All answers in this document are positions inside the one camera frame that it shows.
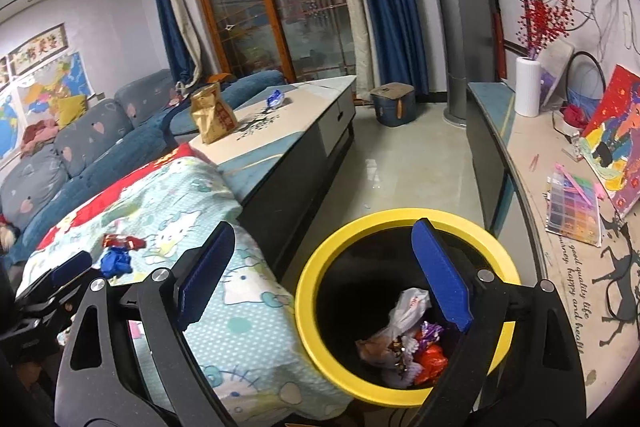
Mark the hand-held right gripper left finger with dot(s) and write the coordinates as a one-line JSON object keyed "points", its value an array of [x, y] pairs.
{"points": [[205, 277]]}

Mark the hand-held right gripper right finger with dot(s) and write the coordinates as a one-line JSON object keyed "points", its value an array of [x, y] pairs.
{"points": [[440, 277]]}

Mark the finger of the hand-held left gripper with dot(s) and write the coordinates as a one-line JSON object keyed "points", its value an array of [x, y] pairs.
{"points": [[75, 264], [40, 309]]}

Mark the blue wrapper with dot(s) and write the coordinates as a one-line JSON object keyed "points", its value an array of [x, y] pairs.
{"points": [[115, 262]]}

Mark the white plastic bag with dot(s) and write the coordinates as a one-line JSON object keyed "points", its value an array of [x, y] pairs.
{"points": [[407, 307]]}

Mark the red candy wrapper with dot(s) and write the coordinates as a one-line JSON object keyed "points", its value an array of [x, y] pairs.
{"points": [[122, 242]]}

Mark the purple snack wrapper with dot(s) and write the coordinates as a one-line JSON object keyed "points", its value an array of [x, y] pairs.
{"points": [[431, 334]]}

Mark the large white foam net sleeve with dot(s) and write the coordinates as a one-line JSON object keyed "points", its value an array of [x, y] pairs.
{"points": [[410, 348]]}

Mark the yellow-rimmed black trash bin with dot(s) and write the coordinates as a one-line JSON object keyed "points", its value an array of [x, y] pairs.
{"points": [[360, 282]]}

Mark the red plastic bag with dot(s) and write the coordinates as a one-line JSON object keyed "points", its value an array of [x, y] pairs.
{"points": [[431, 363]]}

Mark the red printed blanket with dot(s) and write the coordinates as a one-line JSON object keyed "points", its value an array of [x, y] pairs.
{"points": [[100, 207]]}

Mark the teal cartoon cat blanket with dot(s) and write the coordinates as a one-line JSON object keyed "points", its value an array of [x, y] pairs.
{"points": [[250, 332]]}

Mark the blue grey sofa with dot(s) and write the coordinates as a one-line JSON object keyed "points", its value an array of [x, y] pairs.
{"points": [[90, 142]]}

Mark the pile of pink clothes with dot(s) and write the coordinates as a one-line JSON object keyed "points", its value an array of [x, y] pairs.
{"points": [[40, 137]]}

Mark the colourful bead tray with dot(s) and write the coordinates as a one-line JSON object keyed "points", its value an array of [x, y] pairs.
{"points": [[572, 214]]}

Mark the world map poster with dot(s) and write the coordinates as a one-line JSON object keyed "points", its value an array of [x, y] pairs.
{"points": [[10, 127]]}

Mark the yellow cushion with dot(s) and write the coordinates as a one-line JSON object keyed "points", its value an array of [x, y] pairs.
{"points": [[72, 109]]}

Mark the gold snack bag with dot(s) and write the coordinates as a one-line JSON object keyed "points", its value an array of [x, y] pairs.
{"points": [[212, 117]]}

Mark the pile of seed shells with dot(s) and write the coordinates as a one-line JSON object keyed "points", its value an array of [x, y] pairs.
{"points": [[255, 124]]}

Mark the pink pen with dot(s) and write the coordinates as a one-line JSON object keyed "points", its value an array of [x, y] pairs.
{"points": [[572, 183]]}

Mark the blue storage stool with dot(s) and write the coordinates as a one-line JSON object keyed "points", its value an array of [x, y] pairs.
{"points": [[392, 104]]}

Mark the country map poster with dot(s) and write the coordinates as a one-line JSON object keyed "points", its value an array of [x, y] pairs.
{"points": [[65, 74]]}

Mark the blue white snack packet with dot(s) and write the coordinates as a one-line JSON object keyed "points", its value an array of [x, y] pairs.
{"points": [[275, 98]]}

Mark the grey coffee table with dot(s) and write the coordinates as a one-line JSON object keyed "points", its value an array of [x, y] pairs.
{"points": [[300, 107]]}

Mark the framed embroidery picture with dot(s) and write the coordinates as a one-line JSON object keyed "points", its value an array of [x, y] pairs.
{"points": [[37, 49], [4, 72]]}

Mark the white ribbed vase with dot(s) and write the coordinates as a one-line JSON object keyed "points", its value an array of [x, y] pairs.
{"points": [[528, 87]]}

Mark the colourful figure painting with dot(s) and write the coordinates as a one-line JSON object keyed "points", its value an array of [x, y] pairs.
{"points": [[617, 132]]}

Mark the red stick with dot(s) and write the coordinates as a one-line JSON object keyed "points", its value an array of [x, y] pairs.
{"points": [[498, 47]]}

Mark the silver tower air conditioner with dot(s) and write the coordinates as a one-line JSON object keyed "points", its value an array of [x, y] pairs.
{"points": [[460, 32]]}

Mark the blue curtain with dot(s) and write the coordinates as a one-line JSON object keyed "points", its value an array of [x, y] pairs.
{"points": [[390, 7], [172, 32]]}

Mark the red berry branches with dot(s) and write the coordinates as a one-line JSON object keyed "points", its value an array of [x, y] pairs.
{"points": [[542, 24]]}

